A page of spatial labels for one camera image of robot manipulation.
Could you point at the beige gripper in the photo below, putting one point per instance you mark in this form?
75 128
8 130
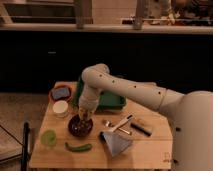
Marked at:
85 114

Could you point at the orange bowl with blue sponge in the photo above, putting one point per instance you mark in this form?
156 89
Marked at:
61 92

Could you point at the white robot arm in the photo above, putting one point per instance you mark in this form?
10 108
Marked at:
191 114

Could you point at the black chair frame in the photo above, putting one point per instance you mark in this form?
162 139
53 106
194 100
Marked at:
24 155

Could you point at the green tray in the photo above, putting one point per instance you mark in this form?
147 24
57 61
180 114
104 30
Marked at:
107 100

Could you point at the green cucumber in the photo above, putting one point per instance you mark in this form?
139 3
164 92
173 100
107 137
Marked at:
81 148

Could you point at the dark purple bowl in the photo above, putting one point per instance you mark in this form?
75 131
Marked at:
79 128

